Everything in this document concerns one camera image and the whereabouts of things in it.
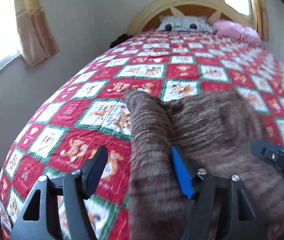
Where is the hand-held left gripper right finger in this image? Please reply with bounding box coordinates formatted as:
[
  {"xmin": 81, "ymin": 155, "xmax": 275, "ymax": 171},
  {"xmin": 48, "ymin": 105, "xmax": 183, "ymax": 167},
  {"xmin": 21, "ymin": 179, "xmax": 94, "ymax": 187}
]
[{"xmin": 170, "ymin": 146, "xmax": 268, "ymax": 240}]

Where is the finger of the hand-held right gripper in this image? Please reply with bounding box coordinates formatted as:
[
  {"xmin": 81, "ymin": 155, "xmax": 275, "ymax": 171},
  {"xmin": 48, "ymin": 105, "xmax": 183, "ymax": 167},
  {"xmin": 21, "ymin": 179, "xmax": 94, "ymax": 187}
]
[{"xmin": 250, "ymin": 140, "xmax": 284, "ymax": 188}]

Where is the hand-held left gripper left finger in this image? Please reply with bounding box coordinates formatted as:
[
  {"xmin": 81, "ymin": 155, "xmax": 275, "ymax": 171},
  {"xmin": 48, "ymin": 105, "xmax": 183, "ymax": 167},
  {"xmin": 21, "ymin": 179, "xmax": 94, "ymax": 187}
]
[{"xmin": 11, "ymin": 145, "xmax": 109, "ymax": 240}]

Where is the brown knitted sweater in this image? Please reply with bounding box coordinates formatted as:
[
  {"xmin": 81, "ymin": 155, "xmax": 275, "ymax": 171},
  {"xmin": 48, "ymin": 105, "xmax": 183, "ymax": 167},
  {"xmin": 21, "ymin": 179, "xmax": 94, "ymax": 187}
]
[{"xmin": 123, "ymin": 89, "xmax": 284, "ymax": 240}]

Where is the red checked printed blanket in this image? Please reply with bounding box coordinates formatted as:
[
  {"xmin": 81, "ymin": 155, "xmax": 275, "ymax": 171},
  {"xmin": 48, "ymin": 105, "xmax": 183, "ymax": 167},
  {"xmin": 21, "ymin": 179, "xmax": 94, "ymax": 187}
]
[{"xmin": 0, "ymin": 29, "xmax": 284, "ymax": 240}]

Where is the dark cloth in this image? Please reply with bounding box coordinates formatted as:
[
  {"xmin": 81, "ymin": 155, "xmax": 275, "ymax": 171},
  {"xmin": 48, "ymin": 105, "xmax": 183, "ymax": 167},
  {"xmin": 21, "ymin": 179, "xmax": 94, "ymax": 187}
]
[{"xmin": 109, "ymin": 33, "xmax": 132, "ymax": 48}]

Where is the pink pillow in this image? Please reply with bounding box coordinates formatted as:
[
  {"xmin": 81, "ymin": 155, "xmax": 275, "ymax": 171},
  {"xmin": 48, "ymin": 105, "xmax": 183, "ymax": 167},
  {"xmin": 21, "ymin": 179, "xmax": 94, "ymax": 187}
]
[{"xmin": 211, "ymin": 19, "xmax": 261, "ymax": 46}]

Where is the yellow curtain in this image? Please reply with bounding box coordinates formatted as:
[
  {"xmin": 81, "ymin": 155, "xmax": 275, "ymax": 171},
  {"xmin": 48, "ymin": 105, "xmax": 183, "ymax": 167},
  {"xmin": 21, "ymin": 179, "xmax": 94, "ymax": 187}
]
[
  {"xmin": 243, "ymin": 0, "xmax": 269, "ymax": 40},
  {"xmin": 12, "ymin": 0, "xmax": 60, "ymax": 68}
]

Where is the white patterned pillow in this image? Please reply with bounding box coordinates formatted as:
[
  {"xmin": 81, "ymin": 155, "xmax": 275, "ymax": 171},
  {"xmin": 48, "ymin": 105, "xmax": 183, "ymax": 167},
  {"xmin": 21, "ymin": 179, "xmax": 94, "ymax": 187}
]
[{"xmin": 157, "ymin": 15, "xmax": 215, "ymax": 32}]

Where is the cream wooden headboard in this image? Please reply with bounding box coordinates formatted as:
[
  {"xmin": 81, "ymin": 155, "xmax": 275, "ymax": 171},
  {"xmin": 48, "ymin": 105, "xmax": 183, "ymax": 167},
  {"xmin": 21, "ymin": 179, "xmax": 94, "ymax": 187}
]
[{"xmin": 127, "ymin": 0, "xmax": 255, "ymax": 37}]

